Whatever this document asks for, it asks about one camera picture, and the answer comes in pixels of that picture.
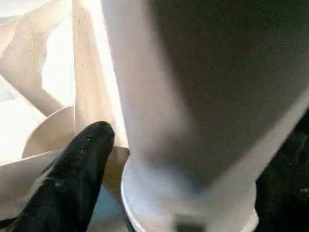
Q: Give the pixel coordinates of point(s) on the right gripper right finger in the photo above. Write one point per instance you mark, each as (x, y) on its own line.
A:
(285, 181)

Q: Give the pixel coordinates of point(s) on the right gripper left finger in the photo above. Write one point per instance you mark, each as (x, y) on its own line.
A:
(67, 181)

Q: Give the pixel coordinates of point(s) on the white plastic table top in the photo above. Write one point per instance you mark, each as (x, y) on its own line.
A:
(48, 72)

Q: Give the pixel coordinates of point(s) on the white plastic table leg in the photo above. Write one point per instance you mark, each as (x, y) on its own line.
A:
(205, 96)

